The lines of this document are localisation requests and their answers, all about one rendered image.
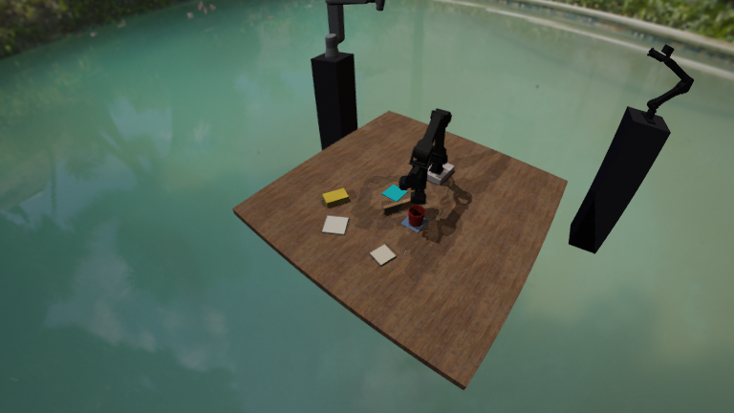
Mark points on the light wooden beam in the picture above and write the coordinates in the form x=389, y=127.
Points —
x=397, y=206

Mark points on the yellow rectangular block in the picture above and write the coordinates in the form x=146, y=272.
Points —
x=335, y=197

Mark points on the white flat square tile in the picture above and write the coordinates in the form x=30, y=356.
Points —
x=335, y=225

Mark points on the beige flat square tile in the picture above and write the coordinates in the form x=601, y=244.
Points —
x=383, y=255

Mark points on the dark red translucent cup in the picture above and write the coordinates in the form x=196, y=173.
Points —
x=416, y=214

